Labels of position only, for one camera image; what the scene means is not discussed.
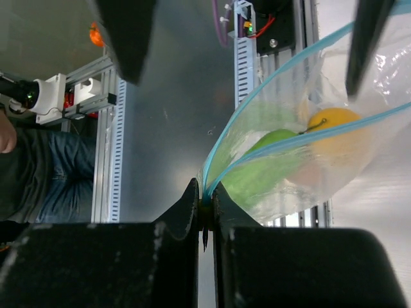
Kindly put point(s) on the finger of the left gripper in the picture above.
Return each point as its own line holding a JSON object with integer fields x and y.
{"x": 369, "y": 23}
{"x": 126, "y": 28}

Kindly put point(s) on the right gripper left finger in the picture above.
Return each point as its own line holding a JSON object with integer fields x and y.
{"x": 107, "y": 264}

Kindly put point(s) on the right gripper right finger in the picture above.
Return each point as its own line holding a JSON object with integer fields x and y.
{"x": 258, "y": 266}

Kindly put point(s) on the green toy vegetable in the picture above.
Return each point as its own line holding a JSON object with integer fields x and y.
{"x": 249, "y": 182}

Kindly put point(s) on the pink toy egg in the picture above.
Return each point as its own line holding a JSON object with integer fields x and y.
{"x": 307, "y": 177}

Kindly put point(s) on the clear zip top bag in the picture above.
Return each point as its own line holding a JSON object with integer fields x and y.
{"x": 274, "y": 117}

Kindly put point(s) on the yellow toy fruit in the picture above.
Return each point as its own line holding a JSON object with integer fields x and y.
{"x": 351, "y": 149}

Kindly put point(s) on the orange toy fruit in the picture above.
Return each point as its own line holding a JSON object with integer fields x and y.
{"x": 95, "y": 35}

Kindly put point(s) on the seated person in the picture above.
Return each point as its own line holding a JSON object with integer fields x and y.
{"x": 46, "y": 176}

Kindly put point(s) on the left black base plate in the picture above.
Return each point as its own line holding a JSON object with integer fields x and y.
{"x": 275, "y": 26}

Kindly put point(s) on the white device on frame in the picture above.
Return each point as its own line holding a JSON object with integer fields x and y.
{"x": 59, "y": 98}

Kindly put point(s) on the white slotted cable duct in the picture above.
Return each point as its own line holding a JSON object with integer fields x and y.
{"x": 243, "y": 52}

